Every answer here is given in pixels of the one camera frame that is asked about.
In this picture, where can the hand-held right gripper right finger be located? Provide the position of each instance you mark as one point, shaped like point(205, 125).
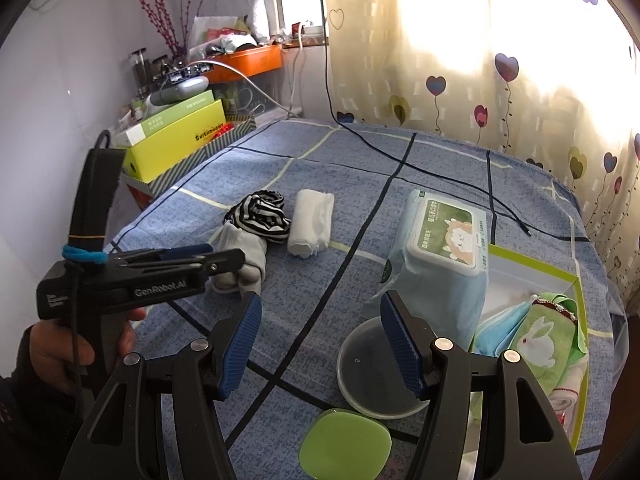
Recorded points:
point(400, 350)

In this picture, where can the person's left hand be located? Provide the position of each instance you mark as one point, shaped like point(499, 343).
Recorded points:
point(50, 352)

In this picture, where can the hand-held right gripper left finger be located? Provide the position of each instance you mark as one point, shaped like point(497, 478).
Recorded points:
point(240, 350)

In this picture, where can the orange plastic basket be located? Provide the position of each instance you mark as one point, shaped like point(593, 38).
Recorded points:
point(250, 62)

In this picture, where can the black white striped sock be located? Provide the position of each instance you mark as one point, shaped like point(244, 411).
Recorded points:
point(260, 215)

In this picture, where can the green plastic container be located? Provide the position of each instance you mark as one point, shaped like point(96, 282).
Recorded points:
point(345, 447)

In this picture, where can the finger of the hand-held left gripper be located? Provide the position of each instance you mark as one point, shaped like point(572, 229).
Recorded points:
point(185, 251)
point(225, 260)

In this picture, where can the red cabinet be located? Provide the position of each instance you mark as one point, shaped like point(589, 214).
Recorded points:
point(137, 195)

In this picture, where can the white rolled cloth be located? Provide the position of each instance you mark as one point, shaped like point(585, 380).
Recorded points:
point(310, 220)

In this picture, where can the green towel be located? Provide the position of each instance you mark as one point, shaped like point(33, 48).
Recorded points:
point(540, 340)

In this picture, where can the red branch decoration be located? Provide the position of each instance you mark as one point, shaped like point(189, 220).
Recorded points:
point(160, 15)

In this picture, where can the white bottle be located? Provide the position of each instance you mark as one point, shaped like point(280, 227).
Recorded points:
point(259, 17)

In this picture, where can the wet wipes pack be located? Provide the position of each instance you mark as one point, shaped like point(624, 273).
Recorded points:
point(445, 240)

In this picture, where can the blue checked bed sheet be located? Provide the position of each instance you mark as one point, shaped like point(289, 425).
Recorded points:
point(350, 185)

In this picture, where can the round clear plastic container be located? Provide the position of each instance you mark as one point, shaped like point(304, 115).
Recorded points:
point(370, 380)

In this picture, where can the white green cardboard box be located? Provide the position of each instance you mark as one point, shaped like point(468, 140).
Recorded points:
point(165, 122)

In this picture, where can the yellow cardboard box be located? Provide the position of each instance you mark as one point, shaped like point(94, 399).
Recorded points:
point(185, 145)

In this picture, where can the green edged cardboard box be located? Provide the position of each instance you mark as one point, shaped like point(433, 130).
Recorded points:
point(530, 270)

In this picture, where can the blue elastic band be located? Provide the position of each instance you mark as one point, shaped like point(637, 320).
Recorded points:
point(85, 255)

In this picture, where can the grey sock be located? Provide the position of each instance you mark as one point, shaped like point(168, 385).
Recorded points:
point(245, 272)

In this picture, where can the striped storage box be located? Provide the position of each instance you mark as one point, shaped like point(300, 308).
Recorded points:
point(235, 132)

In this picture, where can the heart print curtain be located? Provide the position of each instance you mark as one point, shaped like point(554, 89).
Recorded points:
point(450, 35)

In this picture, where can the grey oval device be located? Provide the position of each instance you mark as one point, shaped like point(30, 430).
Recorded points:
point(180, 90)

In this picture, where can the glass jar dark lid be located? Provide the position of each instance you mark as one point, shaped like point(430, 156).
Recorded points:
point(160, 67)
point(140, 70)

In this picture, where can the blue face mask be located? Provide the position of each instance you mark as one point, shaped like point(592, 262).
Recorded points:
point(500, 330)

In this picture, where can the white cloth red trim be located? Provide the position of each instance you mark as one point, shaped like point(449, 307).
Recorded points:
point(567, 390)

